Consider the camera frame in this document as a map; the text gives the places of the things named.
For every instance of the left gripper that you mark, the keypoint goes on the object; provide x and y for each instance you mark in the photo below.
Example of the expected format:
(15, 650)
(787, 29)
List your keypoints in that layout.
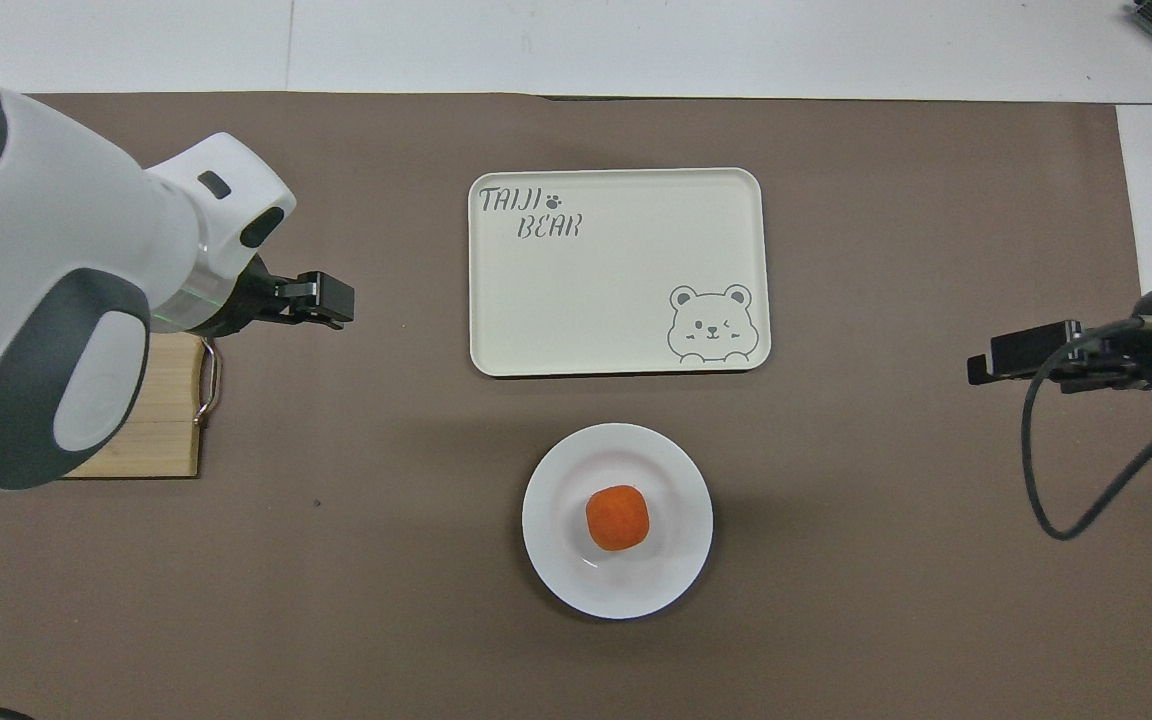
(248, 300)

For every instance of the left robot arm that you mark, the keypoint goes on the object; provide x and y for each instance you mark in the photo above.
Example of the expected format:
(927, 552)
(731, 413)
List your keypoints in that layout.
(46, 230)

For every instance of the white round plate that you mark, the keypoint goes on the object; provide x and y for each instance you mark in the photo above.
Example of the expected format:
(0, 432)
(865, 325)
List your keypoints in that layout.
(561, 530)

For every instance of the orange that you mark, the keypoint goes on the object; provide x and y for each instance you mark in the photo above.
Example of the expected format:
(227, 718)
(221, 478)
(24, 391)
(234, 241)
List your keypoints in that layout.
(618, 518)

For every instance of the cream tray with bear print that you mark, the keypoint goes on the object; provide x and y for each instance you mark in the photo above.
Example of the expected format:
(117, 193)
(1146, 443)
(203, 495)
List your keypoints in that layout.
(616, 290)

